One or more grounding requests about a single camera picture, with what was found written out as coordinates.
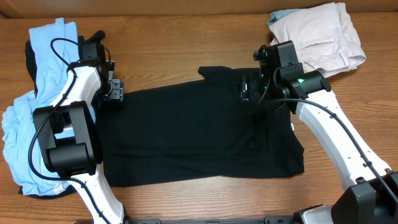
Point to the light blue folded garment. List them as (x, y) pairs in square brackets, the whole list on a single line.
[(276, 15)]

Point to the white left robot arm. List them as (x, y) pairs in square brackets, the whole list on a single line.
[(66, 133)]

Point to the beige folded shorts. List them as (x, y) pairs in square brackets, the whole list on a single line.
[(324, 38)]

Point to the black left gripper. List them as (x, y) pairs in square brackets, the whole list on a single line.
[(117, 91)]

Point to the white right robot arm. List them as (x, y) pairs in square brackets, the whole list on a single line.
[(369, 184)]

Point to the black t-shirt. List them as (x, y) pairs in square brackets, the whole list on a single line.
[(195, 130)]

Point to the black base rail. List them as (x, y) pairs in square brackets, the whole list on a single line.
[(211, 221)]

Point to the black garment under blue one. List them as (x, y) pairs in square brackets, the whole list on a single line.
[(31, 65)]

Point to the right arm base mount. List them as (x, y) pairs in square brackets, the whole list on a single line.
[(320, 214)]

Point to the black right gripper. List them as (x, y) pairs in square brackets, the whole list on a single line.
[(249, 88)]

